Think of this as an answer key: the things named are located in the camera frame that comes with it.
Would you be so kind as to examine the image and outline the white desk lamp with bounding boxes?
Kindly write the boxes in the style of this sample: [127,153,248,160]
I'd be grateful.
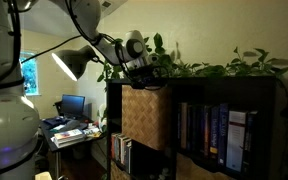
[52,45,99,81]

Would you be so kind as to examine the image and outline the laptop computer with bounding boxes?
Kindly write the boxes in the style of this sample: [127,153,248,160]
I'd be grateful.
[61,94,85,118]

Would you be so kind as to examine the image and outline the window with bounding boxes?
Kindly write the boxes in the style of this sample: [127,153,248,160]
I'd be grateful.
[20,51,39,96]

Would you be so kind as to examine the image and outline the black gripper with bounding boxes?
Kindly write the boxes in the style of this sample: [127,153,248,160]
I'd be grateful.
[129,65,166,90]

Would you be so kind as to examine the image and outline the ceiling air vent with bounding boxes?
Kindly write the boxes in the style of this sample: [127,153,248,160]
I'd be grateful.
[99,0,113,12]

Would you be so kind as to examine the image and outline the dark desk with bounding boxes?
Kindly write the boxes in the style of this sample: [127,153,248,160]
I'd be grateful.
[40,118,105,179]

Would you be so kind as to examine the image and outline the books in upper right cube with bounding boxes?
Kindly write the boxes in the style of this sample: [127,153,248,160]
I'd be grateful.
[177,102,258,174]

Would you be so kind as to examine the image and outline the row of books lower left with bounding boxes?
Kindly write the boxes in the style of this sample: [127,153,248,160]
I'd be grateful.
[111,133,132,173]

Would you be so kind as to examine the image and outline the woven basket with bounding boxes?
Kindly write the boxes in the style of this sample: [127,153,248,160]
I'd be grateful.
[176,153,235,180]
[122,85,171,150]

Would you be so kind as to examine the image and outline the dark cube shelf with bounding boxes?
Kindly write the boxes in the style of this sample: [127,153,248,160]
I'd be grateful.
[107,77,277,180]

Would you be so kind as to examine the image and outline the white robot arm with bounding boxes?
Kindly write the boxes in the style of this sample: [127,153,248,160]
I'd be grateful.
[0,0,153,180]

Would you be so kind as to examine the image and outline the stack of books on desk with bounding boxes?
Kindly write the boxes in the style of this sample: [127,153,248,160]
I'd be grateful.
[54,129,85,148]

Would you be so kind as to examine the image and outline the green pothos plant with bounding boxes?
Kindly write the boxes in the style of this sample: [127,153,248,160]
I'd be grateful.
[96,32,288,180]

